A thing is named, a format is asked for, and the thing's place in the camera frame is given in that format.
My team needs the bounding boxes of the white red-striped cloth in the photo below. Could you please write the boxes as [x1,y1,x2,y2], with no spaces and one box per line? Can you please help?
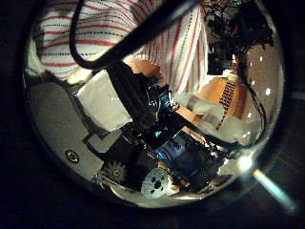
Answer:
[31,0,211,95]

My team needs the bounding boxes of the blue box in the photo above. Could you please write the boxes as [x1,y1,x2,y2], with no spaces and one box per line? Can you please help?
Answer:
[154,142,186,164]

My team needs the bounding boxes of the black cable along right arm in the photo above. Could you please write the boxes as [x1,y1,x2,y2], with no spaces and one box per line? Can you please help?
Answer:
[237,56,269,145]

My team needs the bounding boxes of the bright round lamp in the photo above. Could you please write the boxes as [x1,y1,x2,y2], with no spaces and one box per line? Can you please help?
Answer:
[237,156,254,172]

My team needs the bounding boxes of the orange perforated wooden board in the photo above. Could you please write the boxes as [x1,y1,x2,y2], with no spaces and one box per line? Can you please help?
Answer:
[196,75,250,129]

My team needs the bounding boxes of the thick black looping cable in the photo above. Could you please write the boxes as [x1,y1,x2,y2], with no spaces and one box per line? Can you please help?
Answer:
[69,0,202,71]

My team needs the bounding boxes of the black control box teal lights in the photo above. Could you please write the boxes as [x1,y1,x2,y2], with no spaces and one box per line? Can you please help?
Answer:
[127,84,186,151]

